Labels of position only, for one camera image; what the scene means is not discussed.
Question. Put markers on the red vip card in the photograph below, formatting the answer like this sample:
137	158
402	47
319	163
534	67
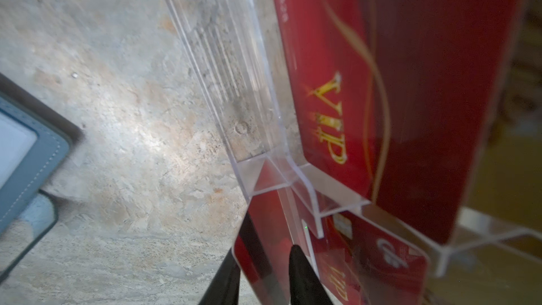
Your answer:
357	260
392	96

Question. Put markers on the clear acrylic card tray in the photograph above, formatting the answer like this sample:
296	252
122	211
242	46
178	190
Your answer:
237	49

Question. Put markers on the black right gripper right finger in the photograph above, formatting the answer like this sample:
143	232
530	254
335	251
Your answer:
304	286

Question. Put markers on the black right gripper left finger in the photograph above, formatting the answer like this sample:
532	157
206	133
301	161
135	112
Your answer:
224	288

